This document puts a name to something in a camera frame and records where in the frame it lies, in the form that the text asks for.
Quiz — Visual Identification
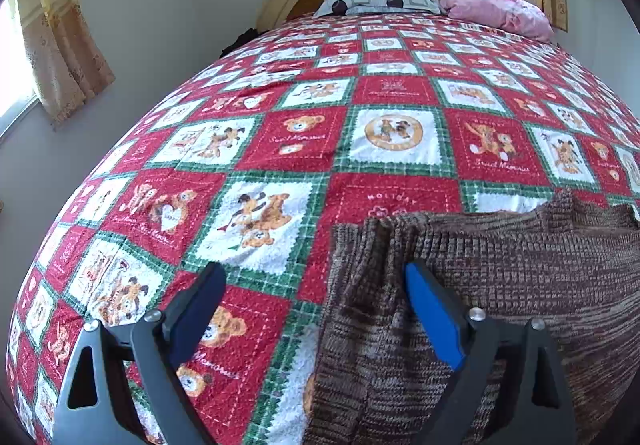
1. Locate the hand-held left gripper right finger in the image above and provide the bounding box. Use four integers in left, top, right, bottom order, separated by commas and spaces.
405, 260, 579, 445

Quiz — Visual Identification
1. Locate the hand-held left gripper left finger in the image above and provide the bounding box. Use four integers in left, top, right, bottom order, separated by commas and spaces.
52, 261, 228, 445

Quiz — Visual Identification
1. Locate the brown knitted sweater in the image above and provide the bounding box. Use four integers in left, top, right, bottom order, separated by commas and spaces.
302, 189, 640, 445

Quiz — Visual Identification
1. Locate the red checked printed bedspread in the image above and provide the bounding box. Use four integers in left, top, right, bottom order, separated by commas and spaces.
5, 11, 640, 445

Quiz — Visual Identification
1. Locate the dark cloth beside bed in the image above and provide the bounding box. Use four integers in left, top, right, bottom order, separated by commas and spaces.
220, 26, 261, 58

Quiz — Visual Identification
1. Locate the side window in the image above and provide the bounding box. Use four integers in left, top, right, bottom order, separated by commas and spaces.
0, 0, 40, 138

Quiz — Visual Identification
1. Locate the pink pillow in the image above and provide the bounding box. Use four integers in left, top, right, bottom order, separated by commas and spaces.
439, 0, 556, 42

